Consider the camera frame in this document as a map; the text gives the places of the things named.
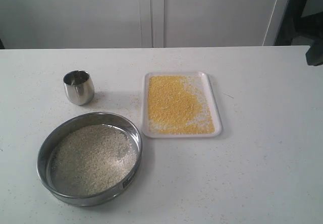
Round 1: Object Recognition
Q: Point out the stainless steel cup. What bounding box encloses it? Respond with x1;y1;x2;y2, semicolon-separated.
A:
63;70;95;105

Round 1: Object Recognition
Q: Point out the round stainless steel sieve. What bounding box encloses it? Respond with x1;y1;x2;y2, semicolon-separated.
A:
36;112;142;207

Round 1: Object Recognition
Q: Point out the grain mixture of rice and millet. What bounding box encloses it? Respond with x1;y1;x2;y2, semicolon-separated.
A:
51;125;138;196

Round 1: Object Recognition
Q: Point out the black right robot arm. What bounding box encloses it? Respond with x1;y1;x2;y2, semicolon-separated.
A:
305;44;323;66

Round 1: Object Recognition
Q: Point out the white square plastic tray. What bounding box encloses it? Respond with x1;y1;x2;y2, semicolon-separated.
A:
141;71;222;138

